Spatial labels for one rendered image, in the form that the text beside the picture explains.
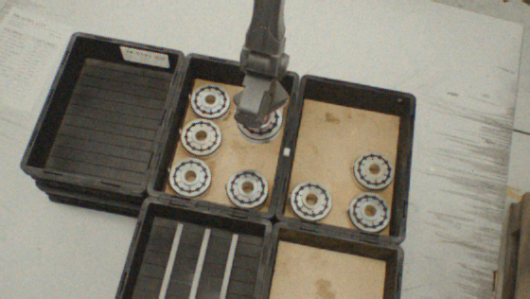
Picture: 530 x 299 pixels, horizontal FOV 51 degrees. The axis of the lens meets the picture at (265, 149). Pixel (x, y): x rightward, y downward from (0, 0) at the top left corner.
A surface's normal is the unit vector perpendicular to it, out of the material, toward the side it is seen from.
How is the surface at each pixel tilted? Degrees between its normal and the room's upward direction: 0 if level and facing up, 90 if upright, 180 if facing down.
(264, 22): 75
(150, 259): 0
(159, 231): 0
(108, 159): 0
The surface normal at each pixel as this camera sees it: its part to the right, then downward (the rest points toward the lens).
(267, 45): -0.25, 0.73
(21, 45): 0.05, -0.41
